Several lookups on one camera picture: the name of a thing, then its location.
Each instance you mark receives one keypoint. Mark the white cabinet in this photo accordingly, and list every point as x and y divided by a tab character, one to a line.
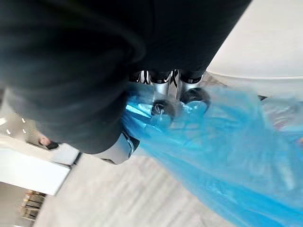
30	165

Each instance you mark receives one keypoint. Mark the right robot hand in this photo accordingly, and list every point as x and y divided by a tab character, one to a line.
71	59

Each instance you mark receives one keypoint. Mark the person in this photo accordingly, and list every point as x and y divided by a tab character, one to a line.
48	143

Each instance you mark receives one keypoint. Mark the blue plastic trash bag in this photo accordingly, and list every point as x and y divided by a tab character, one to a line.
213	151

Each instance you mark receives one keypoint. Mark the white round tea table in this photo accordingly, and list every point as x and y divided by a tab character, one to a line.
260	40

